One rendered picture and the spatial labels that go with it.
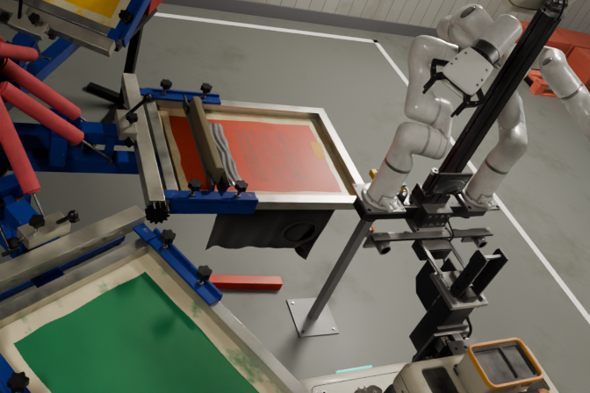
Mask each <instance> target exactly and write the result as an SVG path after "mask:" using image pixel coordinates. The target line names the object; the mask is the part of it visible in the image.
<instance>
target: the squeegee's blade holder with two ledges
mask: <svg viewBox="0 0 590 393"><path fill-rule="evenodd" d="M186 117H187V120H188V123H189V126H190V129H191V134H192V138H193V140H194V143H195V146H196V149H197V152H198V158H199V160H200V163H201V166H202V169H203V172H204V175H205V178H206V177H207V174H206V171H207V167H206V165H205V160H204V157H203V154H202V151H201V148H200V145H199V143H198V137H197V134H196V132H195V129H194V125H193V123H192V120H191V115H190V114H187V115H186Z"/></svg>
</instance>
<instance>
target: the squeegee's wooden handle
mask: <svg viewBox="0 0 590 393"><path fill-rule="evenodd" d="M189 114H190V115H191V120H192V123H193V125H194V129H195V132H196V134H197V137H198V143H199V145H200V148H201V151H202V154H203V157H204V160H205V165H206V167H207V170H208V171H209V172H210V173H211V176H212V181H213V183H219V180H220V177H221V175H222V172H223V169H224V168H223V166H222V163H221V160H220V157H219V153H218V150H217V147H216V145H215V142H214V140H213V137H212V133H211V130H210V127H209V125H208V122H207V119H206V116H205V112H204V109H203V106H202V104H201V101H200V98H199V96H193V97H192V98H191V104H190V109H189Z"/></svg>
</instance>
